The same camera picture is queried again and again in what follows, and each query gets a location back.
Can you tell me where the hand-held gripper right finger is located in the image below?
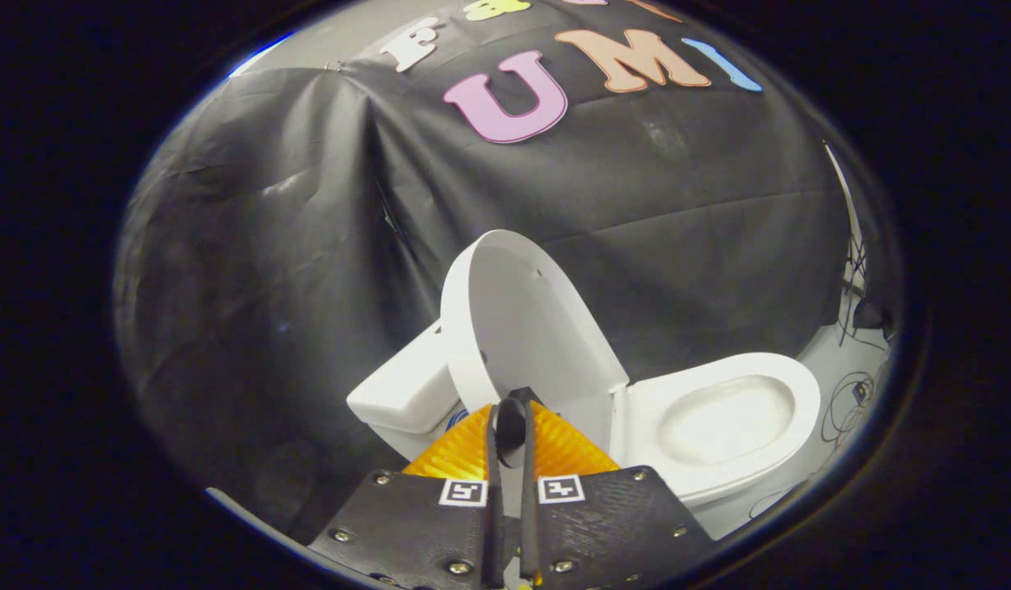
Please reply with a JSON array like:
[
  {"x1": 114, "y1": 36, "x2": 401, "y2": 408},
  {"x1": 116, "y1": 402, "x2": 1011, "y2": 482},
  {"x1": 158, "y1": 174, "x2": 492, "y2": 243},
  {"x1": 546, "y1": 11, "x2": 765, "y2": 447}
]
[{"x1": 518, "y1": 389, "x2": 718, "y2": 587}]

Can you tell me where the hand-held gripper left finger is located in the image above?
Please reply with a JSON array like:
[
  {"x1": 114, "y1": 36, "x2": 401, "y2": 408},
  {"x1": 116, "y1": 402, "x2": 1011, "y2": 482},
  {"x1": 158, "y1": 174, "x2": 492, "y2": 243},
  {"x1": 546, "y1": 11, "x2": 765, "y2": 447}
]
[{"x1": 307, "y1": 402, "x2": 507, "y2": 590}]

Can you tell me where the black round lid tab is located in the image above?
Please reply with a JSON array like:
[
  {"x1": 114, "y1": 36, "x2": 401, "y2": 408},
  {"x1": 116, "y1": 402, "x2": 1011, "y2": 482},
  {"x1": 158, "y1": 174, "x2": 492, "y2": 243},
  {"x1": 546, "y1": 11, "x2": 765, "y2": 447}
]
[{"x1": 495, "y1": 397, "x2": 529, "y2": 470}]

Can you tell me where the white toilet lid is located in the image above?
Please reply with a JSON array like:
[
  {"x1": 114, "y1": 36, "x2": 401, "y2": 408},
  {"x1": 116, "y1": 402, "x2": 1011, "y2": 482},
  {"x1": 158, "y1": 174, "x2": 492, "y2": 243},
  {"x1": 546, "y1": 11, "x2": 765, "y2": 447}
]
[{"x1": 440, "y1": 229, "x2": 630, "y2": 484}]

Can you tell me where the white toilet tank cover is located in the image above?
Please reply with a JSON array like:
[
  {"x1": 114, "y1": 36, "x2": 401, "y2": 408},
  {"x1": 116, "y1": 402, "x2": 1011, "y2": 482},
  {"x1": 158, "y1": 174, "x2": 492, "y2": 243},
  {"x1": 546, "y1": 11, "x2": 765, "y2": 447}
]
[{"x1": 346, "y1": 320, "x2": 463, "y2": 437}]

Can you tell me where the white ceramic toilet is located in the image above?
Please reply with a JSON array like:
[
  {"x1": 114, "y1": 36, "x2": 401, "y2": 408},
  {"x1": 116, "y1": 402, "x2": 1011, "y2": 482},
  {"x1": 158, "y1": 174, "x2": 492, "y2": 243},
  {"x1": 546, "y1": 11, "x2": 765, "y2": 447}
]
[{"x1": 373, "y1": 373, "x2": 819, "y2": 542}]

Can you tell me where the black backdrop cloth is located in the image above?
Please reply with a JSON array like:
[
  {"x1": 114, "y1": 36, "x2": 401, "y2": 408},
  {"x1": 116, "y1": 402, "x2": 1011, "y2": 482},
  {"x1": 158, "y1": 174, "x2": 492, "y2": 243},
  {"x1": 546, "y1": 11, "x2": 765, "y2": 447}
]
[{"x1": 112, "y1": 0, "x2": 893, "y2": 542}]

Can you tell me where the tangle of floor cables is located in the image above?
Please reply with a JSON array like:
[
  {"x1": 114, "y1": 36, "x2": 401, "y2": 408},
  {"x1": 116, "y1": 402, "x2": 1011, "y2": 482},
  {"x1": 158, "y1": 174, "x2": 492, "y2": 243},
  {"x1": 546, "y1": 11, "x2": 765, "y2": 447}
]
[{"x1": 820, "y1": 234, "x2": 890, "y2": 453}]

